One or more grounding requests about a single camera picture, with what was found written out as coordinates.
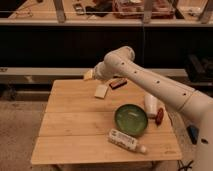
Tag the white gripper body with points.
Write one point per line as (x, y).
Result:
(99, 72)

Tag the white sponge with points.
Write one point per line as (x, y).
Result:
(101, 91)

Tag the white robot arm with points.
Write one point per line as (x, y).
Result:
(193, 104)

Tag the brown chocolate bar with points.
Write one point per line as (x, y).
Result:
(117, 83)

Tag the wooden folding table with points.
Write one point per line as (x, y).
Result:
(76, 124)

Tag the green bowl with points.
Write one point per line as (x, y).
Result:
(131, 120)

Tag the white cup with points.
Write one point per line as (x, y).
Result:
(151, 105)

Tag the white plastic bottle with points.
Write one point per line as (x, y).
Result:
(125, 141)

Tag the black device on shelf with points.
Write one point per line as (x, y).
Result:
(79, 9)

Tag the red tray on shelf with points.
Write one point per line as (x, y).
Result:
(135, 9)

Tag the red small object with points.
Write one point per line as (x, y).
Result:
(159, 116)

